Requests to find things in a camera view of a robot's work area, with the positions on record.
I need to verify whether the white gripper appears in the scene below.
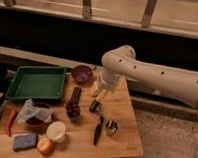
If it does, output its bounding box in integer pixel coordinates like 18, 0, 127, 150
91, 70, 121, 101

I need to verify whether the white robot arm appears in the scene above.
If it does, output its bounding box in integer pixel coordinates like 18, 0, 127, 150
97, 45, 198, 110

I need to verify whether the green plastic tray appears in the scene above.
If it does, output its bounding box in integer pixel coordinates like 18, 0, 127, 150
5, 66, 66, 102

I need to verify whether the small dark clip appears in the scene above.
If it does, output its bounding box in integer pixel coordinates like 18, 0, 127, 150
89, 99, 101, 115

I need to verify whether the purple bowl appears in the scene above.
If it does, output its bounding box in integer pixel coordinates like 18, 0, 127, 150
71, 65, 93, 83

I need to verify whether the small metal cup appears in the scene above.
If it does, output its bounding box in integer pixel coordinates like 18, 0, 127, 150
105, 120, 118, 135

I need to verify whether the white cup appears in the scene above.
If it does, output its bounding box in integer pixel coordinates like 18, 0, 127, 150
47, 121, 66, 143

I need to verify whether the brown red bowl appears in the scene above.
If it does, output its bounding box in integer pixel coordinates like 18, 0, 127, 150
26, 102, 53, 127

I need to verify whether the orange apple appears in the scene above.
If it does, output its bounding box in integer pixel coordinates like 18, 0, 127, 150
37, 137, 54, 155

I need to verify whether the blue sponge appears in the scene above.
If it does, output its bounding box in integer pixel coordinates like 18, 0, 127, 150
13, 133, 38, 151

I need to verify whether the red chili pepper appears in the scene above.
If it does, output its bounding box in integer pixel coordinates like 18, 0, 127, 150
6, 109, 18, 137

